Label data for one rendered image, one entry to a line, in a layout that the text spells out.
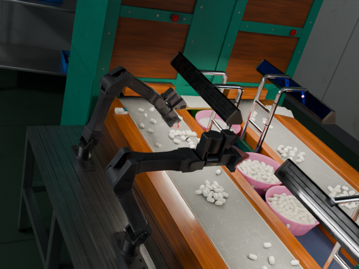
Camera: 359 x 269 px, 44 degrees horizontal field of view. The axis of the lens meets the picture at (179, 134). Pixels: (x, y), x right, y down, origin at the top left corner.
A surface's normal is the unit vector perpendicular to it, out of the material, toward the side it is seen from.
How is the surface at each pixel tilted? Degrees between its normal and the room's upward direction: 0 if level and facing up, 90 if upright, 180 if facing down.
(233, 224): 0
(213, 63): 90
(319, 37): 90
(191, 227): 0
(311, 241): 0
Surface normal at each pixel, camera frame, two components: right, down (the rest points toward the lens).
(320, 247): 0.24, -0.85
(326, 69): -0.87, 0.03
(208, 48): 0.41, 0.54
